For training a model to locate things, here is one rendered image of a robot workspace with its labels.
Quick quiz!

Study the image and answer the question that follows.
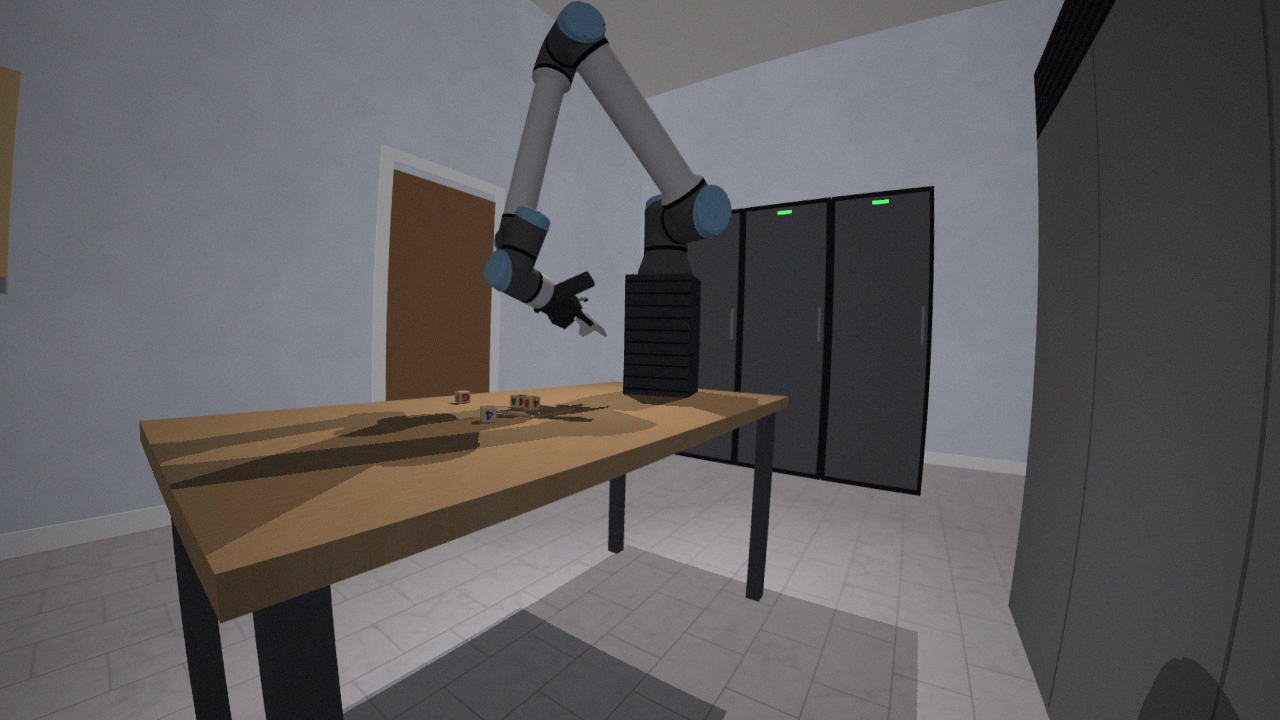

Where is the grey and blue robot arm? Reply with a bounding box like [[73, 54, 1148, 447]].
[[484, 1, 731, 309]]

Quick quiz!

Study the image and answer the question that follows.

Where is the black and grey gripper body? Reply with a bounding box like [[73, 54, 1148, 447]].
[[532, 284, 582, 329]]

